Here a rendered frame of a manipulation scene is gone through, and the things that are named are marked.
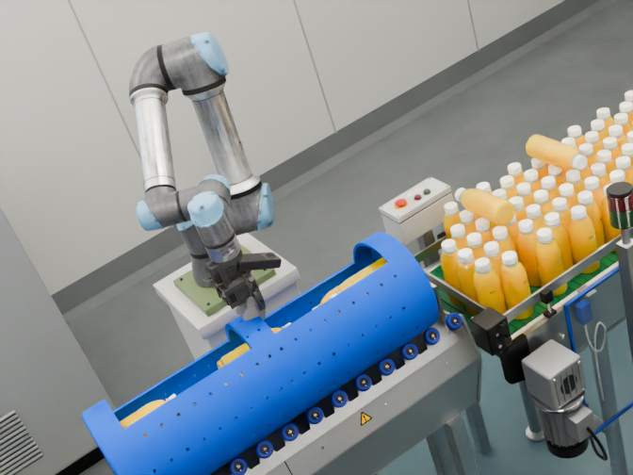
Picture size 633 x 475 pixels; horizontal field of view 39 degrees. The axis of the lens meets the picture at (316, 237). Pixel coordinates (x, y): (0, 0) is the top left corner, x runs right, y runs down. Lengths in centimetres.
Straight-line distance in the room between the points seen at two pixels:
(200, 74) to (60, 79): 244
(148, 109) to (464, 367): 106
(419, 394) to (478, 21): 385
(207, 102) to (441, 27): 358
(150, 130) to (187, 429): 71
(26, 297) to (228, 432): 157
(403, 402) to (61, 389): 174
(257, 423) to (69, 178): 285
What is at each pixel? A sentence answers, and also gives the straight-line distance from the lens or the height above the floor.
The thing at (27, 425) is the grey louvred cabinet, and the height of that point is 37.
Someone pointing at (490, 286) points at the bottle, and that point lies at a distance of 235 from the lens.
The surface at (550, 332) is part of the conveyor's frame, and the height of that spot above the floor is 85.
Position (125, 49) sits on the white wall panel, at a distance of 472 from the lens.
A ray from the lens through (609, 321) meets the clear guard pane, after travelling 255.
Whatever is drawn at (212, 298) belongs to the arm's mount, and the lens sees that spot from 241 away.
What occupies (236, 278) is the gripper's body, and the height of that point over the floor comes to 137.
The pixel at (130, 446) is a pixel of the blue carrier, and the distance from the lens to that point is 206.
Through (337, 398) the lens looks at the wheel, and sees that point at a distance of 227.
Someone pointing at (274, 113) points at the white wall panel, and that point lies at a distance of 515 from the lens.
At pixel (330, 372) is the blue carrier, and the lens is 216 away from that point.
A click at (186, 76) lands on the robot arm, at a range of 225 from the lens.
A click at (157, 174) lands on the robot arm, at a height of 160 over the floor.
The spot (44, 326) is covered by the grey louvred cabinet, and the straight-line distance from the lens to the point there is 357.
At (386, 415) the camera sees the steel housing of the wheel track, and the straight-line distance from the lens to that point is 235.
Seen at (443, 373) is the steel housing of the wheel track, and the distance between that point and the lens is 240.
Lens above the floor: 247
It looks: 31 degrees down
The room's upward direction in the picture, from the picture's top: 20 degrees counter-clockwise
